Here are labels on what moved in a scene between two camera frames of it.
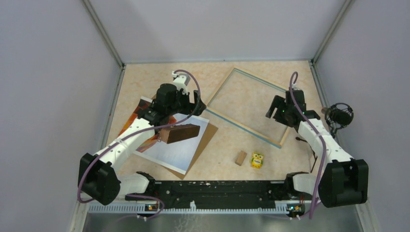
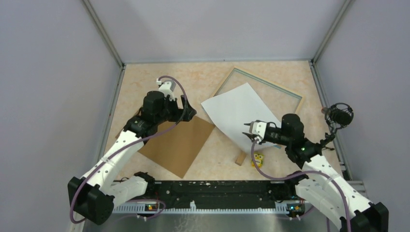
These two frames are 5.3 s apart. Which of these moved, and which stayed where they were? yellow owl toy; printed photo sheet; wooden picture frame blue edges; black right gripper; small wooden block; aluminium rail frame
Moved: printed photo sheet; black right gripper; wooden picture frame blue edges
Stayed: yellow owl toy; small wooden block; aluminium rail frame
